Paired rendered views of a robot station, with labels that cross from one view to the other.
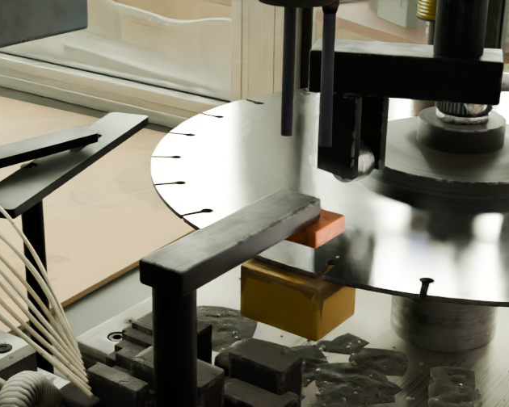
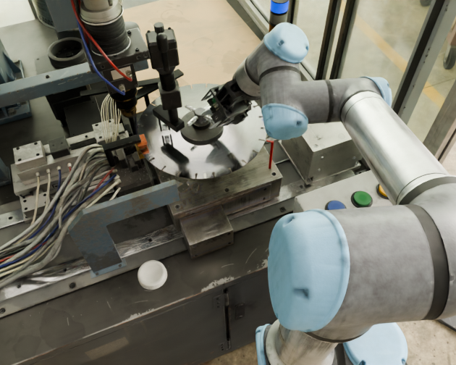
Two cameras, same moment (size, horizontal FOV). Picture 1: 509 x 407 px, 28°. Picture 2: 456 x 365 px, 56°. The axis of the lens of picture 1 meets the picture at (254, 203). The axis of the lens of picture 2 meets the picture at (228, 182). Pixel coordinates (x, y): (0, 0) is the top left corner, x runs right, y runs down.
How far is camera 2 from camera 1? 0.85 m
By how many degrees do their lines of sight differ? 41
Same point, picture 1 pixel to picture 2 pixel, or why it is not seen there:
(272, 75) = not seen: hidden behind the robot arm
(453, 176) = (186, 134)
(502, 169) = (197, 135)
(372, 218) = (164, 138)
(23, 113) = (224, 11)
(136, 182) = (228, 58)
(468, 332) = not seen: hidden behind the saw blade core
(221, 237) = (116, 144)
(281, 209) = (131, 140)
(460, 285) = (156, 161)
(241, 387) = (131, 160)
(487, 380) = not seen: hidden behind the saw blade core
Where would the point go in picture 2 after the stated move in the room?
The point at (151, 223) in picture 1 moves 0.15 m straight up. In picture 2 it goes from (217, 77) to (216, 40)
